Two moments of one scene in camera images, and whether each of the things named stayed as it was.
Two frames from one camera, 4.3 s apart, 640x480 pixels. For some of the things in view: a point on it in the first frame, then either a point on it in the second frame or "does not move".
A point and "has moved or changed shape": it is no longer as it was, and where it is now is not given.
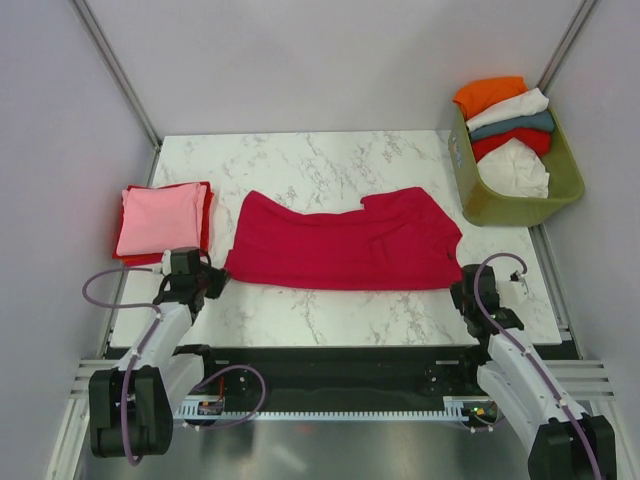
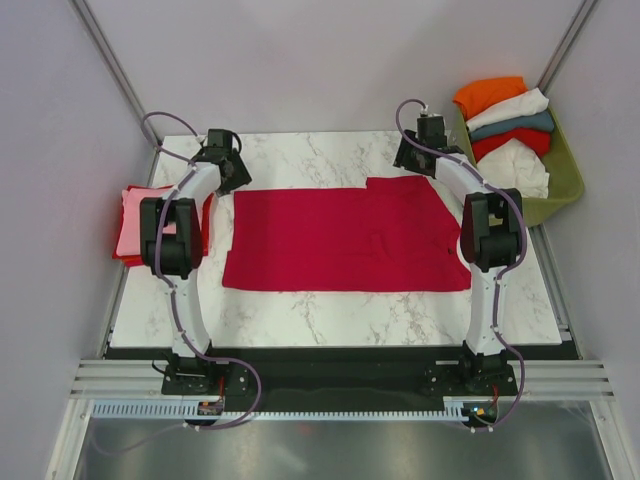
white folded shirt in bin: x=534 y=101 does not move
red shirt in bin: x=538 y=140 does not move
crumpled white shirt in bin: x=514 y=169 does not move
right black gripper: x=456 y=295 to x=402 y=158
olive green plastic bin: x=485 y=208 does not move
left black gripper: x=219 y=280 to x=242 y=178
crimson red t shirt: x=401 y=241 has moved or changed shape
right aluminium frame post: x=567 y=43 does not move
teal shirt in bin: x=542 y=121 does not move
